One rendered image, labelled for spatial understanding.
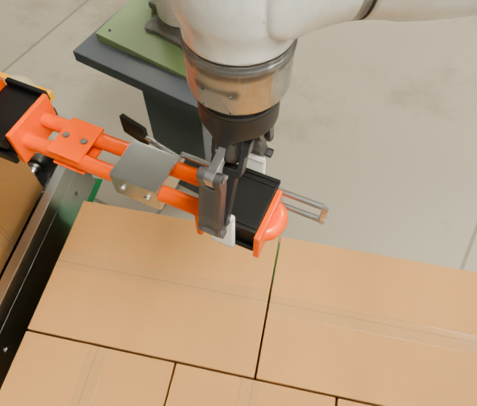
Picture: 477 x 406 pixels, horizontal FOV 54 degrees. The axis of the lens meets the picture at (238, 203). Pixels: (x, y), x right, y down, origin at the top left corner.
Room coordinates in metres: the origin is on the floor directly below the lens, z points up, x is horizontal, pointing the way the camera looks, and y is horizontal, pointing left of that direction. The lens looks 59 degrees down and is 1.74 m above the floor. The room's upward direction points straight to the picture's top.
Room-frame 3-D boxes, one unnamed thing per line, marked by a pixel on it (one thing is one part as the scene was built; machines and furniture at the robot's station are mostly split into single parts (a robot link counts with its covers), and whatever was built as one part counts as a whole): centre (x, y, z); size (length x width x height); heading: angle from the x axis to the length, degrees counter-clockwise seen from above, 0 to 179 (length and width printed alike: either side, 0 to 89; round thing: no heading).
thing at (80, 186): (0.55, 0.58, 0.48); 0.70 x 0.03 x 0.15; 168
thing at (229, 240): (0.26, 0.02, 1.25); 0.03 x 0.01 x 0.07; 65
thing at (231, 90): (0.30, 0.00, 1.47); 0.09 x 0.09 x 0.06
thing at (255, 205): (0.29, 0.00, 1.24); 0.08 x 0.07 x 0.05; 66
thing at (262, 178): (0.36, 0.03, 1.24); 0.31 x 0.03 x 0.05; 66
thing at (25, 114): (0.44, 0.32, 1.24); 0.10 x 0.08 x 0.06; 156
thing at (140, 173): (0.35, 0.12, 1.23); 0.07 x 0.07 x 0.04; 66
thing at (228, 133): (0.30, 0.00, 1.40); 0.08 x 0.07 x 0.09; 155
